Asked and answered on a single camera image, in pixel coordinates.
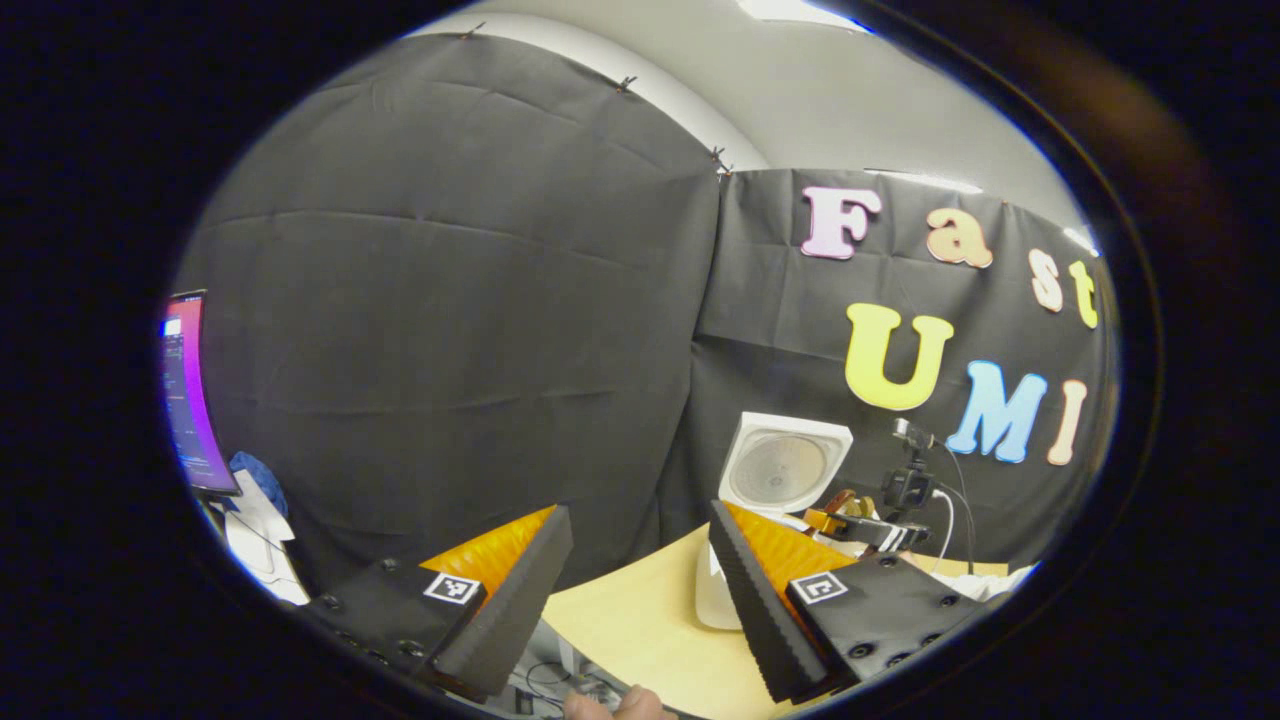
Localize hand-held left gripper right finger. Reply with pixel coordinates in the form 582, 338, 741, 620
708, 500, 986, 704

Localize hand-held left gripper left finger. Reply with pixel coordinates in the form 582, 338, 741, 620
305, 505, 576, 701

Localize white rice cooker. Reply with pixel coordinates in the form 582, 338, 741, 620
695, 410, 854, 631

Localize black backdrop cloth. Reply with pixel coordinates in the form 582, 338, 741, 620
175, 35, 1116, 591

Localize blue cloth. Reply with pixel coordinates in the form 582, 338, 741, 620
230, 452, 289, 516

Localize computer monitor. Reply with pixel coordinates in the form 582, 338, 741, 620
163, 290, 243, 498

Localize large ceiling light panel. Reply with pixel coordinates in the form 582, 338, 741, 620
740, 0, 871, 31

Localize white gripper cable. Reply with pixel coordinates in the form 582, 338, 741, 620
930, 445, 978, 576

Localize black cable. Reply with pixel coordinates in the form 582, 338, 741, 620
515, 655, 616, 713

